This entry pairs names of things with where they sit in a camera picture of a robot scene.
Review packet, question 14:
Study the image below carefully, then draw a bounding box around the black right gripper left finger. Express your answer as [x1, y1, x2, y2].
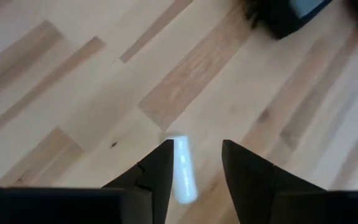
[103, 139, 175, 224]

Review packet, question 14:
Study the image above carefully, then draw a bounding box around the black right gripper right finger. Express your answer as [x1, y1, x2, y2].
[221, 139, 328, 224]

